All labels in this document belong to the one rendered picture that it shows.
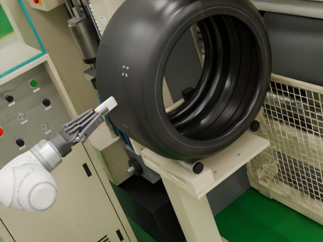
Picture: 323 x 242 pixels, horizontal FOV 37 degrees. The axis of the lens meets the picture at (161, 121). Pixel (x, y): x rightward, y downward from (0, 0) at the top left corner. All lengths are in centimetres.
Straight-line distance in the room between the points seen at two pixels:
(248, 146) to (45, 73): 92
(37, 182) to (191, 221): 120
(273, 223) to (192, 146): 121
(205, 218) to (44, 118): 89
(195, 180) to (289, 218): 109
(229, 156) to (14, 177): 89
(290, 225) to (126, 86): 149
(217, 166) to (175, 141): 34
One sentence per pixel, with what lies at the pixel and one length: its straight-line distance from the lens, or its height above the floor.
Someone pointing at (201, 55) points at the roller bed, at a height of 101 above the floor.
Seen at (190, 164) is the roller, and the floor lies 92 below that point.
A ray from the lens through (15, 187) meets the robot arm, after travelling 128.
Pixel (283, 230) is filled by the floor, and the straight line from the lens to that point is 267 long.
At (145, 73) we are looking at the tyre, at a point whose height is 133.
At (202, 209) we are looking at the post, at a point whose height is 38.
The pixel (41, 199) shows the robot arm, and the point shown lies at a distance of 126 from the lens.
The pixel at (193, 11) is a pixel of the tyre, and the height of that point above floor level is 143.
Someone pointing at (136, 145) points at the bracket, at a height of 90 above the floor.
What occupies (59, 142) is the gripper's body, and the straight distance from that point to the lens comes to 146.
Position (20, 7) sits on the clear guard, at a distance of 207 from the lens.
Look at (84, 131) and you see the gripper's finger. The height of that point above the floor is 124.
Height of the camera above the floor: 192
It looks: 30 degrees down
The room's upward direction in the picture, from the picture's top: 21 degrees counter-clockwise
